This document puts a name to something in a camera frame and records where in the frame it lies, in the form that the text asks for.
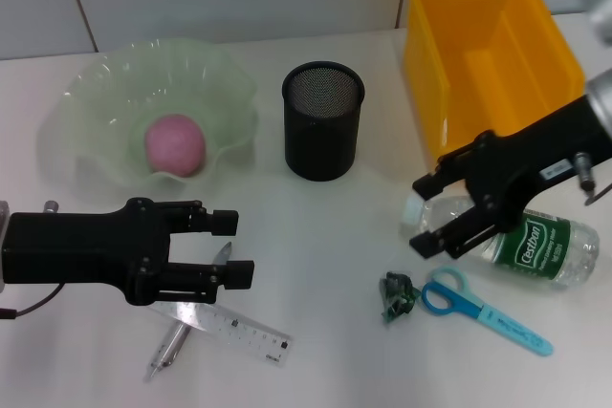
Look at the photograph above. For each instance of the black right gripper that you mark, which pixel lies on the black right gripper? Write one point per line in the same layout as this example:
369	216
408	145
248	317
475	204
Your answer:
535	155

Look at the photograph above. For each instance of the black mesh pen cup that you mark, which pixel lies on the black mesh pen cup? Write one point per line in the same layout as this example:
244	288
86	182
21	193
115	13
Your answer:
320	135

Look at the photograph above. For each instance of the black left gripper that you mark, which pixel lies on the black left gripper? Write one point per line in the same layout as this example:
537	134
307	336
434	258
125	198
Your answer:
72	248

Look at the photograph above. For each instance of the yellow plastic storage bin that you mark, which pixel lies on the yellow plastic storage bin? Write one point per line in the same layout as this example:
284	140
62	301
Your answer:
478	21

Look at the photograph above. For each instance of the pink peach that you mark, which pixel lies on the pink peach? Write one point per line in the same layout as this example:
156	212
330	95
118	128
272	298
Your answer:
174	145

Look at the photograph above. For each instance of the green plastic wrapper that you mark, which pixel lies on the green plastic wrapper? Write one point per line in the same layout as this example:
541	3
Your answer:
397	298

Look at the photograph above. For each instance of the grey pen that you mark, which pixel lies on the grey pen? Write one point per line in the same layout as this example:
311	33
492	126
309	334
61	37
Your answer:
167	348

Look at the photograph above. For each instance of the blue safety scissors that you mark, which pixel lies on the blue safety scissors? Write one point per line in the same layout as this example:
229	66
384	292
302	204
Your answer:
478	307

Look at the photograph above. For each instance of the clear water bottle green label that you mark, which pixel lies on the clear water bottle green label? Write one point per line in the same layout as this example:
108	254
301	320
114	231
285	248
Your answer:
540	250

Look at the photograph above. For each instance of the transparent plastic ruler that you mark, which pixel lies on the transparent plastic ruler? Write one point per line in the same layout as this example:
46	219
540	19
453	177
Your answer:
239	329

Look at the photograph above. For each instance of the pale green wavy fruit plate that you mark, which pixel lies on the pale green wavy fruit plate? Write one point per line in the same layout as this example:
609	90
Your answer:
105	92

